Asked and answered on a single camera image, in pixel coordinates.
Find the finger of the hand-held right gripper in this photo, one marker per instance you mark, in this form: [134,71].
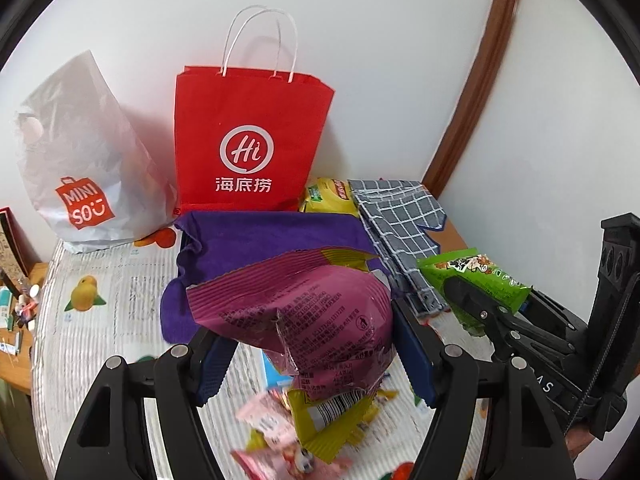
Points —
[555,317]
[475,307]

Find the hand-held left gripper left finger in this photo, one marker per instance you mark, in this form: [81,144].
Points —
[212,365]

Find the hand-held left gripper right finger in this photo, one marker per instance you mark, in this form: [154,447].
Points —
[415,355]

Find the green snack packet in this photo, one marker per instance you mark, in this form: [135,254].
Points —
[480,267]

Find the purple snack packet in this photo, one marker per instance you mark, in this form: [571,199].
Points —
[325,310]

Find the yellow snack packet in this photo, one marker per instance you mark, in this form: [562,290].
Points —
[325,425]

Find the blue tissue pack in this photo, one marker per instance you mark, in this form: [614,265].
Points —
[272,375]

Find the pink snack packet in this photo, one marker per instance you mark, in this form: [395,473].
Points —
[295,465]
[265,417]

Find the fruit print tablecloth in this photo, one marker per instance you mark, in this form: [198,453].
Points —
[100,340]

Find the grey checked cloth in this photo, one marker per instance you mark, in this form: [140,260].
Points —
[395,220]

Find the purple towel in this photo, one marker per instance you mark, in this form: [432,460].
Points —
[240,240]

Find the yellow chips bag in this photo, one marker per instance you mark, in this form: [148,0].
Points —
[325,197]

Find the wooden nightstand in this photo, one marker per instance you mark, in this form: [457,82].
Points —
[15,360]

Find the red book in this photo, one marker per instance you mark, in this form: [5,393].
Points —
[25,240]

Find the patterned book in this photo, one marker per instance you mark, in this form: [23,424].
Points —
[6,247]

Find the white plastic bag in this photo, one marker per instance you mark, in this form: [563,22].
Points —
[90,160]

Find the red paper bag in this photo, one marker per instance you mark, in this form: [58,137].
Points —
[250,110]

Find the brown wooden door frame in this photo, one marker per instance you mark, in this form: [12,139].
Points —
[480,85]

